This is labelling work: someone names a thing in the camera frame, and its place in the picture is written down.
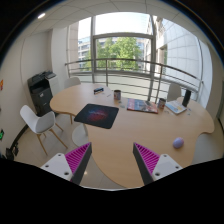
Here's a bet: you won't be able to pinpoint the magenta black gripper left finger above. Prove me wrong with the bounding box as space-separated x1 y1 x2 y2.
40 142 93 186

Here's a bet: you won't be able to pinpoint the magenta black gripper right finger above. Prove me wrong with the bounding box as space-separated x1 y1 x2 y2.
132 142 184 186

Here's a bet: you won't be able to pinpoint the lilac computer mouse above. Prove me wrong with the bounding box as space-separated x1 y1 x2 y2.
173 137 184 149

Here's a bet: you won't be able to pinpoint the black mouse pad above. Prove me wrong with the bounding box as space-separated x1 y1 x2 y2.
74 104 119 129

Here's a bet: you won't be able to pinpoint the white table base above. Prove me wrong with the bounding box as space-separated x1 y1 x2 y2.
72 124 88 146

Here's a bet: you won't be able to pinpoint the white chair wooden legs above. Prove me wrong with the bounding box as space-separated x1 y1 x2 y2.
20 105 67 151

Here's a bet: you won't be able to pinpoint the colourful magazine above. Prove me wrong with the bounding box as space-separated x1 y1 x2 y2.
127 98 158 113

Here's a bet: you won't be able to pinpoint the grey mug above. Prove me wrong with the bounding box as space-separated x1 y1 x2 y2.
157 98 166 109

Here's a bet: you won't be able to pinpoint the light blue book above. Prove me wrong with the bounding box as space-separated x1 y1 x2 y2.
165 100 186 114

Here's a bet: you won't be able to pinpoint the small black box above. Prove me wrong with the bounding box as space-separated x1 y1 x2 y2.
94 87 104 94

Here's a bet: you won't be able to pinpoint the dark patterned mug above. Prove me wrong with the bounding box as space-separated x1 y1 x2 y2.
114 90 121 100

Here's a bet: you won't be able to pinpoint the white chair right side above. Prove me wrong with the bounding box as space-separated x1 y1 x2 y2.
167 83 181 101

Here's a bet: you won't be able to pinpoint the white chair behind table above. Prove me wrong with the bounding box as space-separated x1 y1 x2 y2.
64 77 81 89

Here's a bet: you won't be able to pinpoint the black office printer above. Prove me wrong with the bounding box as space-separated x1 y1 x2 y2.
27 71 60 116

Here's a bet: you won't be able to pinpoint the metal window railing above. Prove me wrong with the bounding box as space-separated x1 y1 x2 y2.
65 58 202 102

